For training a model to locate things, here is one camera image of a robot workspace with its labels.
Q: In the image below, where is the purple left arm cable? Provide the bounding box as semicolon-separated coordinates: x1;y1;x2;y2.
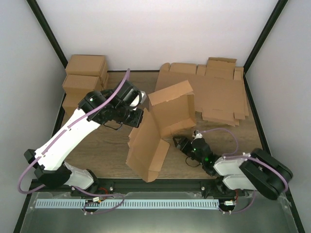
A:
17;68;131;194

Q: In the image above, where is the light blue slotted cable duct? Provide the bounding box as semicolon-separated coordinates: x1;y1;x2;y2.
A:
35;199;219;210

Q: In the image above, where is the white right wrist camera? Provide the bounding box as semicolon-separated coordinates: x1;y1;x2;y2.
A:
192;130;203;140

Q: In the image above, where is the left black frame post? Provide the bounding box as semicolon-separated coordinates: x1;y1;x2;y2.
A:
26;0;68;68

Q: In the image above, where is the upright cardboard sheet at back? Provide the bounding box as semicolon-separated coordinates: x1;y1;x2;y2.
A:
205;57;237;80

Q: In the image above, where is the cardboard box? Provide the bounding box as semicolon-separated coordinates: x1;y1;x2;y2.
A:
126;81;196;183
62;74;105;94
65;54;107;77
62;93;86;117

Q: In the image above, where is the right black frame post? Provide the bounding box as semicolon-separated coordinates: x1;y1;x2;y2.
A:
243;0;289;70

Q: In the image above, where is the stack of flat cardboard sheets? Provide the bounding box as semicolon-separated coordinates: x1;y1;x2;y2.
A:
155;63;249;126

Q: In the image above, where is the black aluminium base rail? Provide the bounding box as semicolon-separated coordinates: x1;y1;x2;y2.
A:
70;178;258;195

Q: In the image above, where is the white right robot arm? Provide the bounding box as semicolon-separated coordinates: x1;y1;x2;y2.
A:
173;134;293;200

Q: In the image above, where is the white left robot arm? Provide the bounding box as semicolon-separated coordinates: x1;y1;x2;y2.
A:
24;81;146;196

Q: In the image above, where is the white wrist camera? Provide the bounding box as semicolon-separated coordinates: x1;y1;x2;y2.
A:
130;91;146;108
192;130;203;140

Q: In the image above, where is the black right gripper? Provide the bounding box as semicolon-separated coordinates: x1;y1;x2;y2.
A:
173;136;205;165

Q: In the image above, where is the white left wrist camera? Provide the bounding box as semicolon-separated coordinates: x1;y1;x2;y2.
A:
130;91;146;108

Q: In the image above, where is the black frame post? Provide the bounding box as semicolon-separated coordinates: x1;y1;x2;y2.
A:
243;0;289;70
26;0;68;68

